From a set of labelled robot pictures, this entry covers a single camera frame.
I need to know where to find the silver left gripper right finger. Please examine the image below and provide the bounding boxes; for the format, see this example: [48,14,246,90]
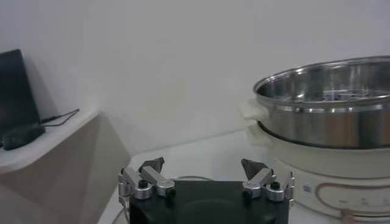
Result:
[240,158,296,203]

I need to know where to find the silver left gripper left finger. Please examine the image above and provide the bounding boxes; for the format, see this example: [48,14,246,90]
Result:
[118,156,177,201]

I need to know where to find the stainless steel steamer pot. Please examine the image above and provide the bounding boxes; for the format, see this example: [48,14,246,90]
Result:
[239,55,390,150]

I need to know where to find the white side table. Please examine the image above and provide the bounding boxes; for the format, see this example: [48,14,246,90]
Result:
[0,108,132,224]

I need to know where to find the black computer mouse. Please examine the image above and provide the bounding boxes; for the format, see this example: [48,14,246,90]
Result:
[1,122,46,151]

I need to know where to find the black open laptop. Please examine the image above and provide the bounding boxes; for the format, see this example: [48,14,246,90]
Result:
[0,49,42,136]

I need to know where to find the black laptop cable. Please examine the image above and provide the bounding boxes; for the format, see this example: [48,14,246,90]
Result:
[40,108,80,128]

